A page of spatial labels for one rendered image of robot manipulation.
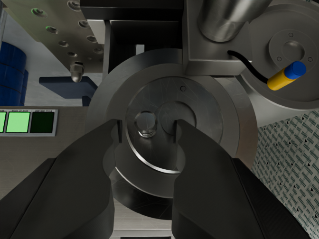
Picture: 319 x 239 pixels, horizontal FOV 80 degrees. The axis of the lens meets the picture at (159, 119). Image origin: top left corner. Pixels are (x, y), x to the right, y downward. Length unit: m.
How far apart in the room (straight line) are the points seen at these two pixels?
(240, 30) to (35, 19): 0.37
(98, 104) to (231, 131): 0.12
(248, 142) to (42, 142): 0.49
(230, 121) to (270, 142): 0.20
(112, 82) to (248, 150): 0.13
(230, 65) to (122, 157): 0.11
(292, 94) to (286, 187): 0.16
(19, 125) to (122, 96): 0.45
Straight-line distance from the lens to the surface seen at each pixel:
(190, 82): 0.15
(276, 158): 0.36
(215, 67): 0.17
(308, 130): 0.30
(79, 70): 0.57
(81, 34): 0.45
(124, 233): 0.53
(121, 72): 0.18
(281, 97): 0.21
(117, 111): 0.17
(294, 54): 0.24
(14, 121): 0.61
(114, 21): 0.21
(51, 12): 0.42
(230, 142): 0.17
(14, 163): 0.60
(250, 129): 0.18
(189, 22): 0.17
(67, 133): 0.54
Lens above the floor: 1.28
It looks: 12 degrees down
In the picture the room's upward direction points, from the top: 180 degrees clockwise
